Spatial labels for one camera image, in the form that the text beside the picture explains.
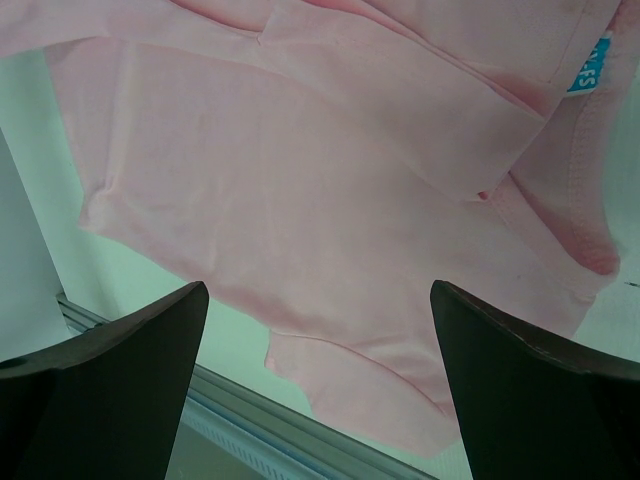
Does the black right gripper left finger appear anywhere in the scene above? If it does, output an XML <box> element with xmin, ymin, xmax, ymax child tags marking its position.
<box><xmin>1</xmin><ymin>282</ymin><xmax>209</xmax><ymax>479</ymax></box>

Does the aluminium mounting rail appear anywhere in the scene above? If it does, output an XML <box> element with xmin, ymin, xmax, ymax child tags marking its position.
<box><xmin>54</xmin><ymin>291</ymin><xmax>441</xmax><ymax>480</ymax></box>

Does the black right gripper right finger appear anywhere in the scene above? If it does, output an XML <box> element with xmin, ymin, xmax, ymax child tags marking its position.
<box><xmin>430</xmin><ymin>281</ymin><xmax>639</xmax><ymax>479</ymax></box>

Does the white slotted cable duct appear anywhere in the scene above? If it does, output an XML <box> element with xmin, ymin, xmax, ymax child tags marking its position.
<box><xmin>181</xmin><ymin>398</ymin><xmax>324</xmax><ymax>480</ymax></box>

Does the pink t-shirt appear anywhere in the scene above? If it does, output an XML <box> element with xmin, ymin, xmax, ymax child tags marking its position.
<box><xmin>1</xmin><ymin>1</ymin><xmax>639</xmax><ymax>456</ymax></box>

